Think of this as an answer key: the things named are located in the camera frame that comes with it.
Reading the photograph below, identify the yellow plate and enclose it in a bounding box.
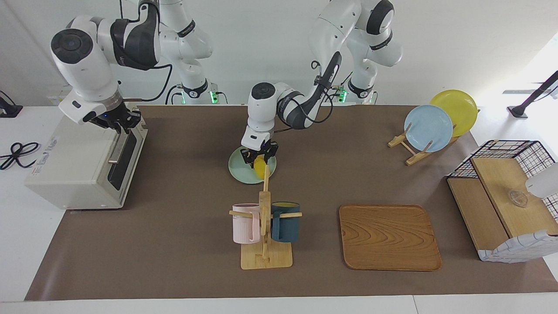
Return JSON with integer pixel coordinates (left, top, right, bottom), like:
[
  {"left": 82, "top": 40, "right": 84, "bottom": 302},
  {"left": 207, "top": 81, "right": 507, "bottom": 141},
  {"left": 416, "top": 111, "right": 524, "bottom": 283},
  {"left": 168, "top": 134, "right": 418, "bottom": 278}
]
[{"left": 429, "top": 89, "right": 479, "bottom": 137}]

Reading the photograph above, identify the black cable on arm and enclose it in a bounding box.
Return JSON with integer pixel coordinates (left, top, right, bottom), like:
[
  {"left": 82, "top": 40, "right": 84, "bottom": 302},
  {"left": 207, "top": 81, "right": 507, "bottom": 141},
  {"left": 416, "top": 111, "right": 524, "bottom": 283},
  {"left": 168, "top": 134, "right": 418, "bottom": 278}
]
[
  {"left": 274, "top": 61, "right": 335, "bottom": 132},
  {"left": 119, "top": 63, "right": 174, "bottom": 103}
]

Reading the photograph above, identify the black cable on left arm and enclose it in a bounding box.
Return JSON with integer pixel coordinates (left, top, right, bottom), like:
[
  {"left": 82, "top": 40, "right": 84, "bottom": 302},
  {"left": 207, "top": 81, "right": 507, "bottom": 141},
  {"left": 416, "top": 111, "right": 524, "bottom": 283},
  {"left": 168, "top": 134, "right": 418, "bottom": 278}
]
[{"left": 274, "top": 61, "right": 335, "bottom": 132}]

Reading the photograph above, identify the beige toaster oven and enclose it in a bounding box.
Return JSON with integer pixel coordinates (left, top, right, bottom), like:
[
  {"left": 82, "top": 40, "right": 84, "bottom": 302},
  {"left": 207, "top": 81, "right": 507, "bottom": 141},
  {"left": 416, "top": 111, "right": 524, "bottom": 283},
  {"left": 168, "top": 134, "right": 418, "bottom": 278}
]
[{"left": 24, "top": 104, "right": 149, "bottom": 210}]

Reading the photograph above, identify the wooden mug tree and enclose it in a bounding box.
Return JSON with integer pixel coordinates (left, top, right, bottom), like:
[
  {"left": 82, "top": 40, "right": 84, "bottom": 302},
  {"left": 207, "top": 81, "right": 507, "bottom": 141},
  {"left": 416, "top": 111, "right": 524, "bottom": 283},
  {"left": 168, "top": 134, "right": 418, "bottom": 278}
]
[{"left": 229, "top": 165, "right": 303, "bottom": 270}]

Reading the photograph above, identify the black clamp mount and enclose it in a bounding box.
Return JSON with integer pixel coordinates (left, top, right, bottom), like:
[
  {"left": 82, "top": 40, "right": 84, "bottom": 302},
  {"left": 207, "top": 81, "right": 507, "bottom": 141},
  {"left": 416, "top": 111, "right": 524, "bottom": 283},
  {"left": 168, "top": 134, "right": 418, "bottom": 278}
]
[{"left": 0, "top": 90, "right": 24, "bottom": 119}]

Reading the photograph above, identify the pink mug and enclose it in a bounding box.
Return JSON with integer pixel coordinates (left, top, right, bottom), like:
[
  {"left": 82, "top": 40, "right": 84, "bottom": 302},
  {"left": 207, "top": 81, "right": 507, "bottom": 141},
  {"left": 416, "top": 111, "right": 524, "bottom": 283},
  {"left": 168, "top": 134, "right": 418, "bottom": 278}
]
[{"left": 231, "top": 203, "right": 262, "bottom": 245}]

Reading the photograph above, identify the white rounded object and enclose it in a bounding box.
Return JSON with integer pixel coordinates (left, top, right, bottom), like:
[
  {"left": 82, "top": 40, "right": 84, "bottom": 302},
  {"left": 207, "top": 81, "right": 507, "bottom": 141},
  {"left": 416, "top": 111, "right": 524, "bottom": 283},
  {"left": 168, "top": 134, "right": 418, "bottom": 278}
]
[{"left": 524, "top": 162, "right": 558, "bottom": 200}]

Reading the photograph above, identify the pale green plate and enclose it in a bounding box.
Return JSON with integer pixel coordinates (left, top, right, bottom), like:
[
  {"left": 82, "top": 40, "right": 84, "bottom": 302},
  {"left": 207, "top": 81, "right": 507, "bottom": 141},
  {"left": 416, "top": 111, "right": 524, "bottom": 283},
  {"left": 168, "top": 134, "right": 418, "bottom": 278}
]
[{"left": 228, "top": 146, "right": 278, "bottom": 185}]

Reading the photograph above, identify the light blue plate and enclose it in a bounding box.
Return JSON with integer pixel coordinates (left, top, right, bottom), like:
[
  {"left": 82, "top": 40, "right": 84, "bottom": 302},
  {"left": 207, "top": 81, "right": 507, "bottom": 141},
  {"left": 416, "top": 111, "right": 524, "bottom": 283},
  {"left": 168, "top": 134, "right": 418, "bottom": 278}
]
[{"left": 404, "top": 105, "right": 454, "bottom": 154}]

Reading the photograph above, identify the black camera stand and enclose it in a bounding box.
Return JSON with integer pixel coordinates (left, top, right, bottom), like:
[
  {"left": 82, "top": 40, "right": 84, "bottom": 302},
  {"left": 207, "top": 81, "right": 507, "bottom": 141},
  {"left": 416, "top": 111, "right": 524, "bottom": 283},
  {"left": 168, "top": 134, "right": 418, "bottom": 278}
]
[{"left": 507, "top": 70, "right": 558, "bottom": 119}]

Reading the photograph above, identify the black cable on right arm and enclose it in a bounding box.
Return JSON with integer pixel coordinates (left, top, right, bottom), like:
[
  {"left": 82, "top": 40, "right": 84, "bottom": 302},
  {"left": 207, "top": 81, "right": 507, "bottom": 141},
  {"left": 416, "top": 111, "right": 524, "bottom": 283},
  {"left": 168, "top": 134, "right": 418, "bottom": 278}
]
[{"left": 119, "top": 63, "right": 174, "bottom": 103}]

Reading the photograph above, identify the dark blue mug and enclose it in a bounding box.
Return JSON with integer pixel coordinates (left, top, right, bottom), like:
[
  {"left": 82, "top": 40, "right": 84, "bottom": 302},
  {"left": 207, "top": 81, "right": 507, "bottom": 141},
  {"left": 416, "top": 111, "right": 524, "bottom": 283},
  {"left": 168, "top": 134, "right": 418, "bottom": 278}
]
[{"left": 270, "top": 201, "right": 301, "bottom": 244}]

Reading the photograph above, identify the brown table mat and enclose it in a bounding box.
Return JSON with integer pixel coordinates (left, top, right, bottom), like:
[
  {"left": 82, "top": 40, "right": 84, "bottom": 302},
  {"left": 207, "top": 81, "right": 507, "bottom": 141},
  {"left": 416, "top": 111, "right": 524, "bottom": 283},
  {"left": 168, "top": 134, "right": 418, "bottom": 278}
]
[{"left": 24, "top": 104, "right": 558, "bottom": 302}]

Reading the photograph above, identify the small clear glass dish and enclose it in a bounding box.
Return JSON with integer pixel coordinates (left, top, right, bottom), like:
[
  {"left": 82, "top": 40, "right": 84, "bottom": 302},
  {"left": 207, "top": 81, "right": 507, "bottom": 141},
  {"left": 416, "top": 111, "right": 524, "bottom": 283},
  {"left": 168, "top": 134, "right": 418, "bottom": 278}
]
[{"left": 507, "top": 190, "right": 529, "bottom": 208}]

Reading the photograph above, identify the wooden plate rack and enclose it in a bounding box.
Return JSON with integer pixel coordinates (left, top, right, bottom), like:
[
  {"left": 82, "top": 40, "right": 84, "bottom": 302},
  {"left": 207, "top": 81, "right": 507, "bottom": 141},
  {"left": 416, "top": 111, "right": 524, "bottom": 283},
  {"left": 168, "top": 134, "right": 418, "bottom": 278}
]
[{"left": 387, "top": 109, "right": 481, "bottom": 167}]

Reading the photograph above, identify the wire basket with wooden shelves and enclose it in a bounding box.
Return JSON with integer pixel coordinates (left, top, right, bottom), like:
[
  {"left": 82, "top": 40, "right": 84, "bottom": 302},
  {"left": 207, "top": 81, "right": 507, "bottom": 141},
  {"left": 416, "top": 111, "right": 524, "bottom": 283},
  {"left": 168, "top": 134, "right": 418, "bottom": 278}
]
[{"left": 446, "top": 140, "right": 558, "bottom": 264}]

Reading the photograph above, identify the coiled black cable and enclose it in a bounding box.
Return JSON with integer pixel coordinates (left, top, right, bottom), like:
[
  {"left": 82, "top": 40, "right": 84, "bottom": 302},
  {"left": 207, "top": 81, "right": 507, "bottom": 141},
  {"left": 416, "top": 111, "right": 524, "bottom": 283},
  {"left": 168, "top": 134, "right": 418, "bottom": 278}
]
[{"left": 0, "top": 141, "right": 41, "bottom": 171}]

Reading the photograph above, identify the white power strip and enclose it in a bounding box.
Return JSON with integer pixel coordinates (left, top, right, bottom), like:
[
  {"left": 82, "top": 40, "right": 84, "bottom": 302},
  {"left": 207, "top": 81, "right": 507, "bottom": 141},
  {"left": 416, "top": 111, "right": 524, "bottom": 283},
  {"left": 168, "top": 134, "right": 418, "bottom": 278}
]
[{"left": 45, "top": 84, "right": 75, "bottom": 107}]

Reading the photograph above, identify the oven door with metal handle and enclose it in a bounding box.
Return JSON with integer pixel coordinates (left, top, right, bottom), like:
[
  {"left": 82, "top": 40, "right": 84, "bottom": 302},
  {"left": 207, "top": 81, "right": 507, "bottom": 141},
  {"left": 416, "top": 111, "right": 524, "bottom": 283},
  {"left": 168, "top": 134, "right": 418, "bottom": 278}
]
[{"left": 99, "top": 117, "right": 149, "bottom": 208}]

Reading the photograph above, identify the brown wooden tray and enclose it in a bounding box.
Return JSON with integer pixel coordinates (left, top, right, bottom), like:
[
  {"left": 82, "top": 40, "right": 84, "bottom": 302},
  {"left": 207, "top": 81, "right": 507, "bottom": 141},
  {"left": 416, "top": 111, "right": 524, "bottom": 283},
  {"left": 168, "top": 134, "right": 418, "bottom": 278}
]
[{"left": 339, "top": 205, "right": 443, "bottom": 272}]

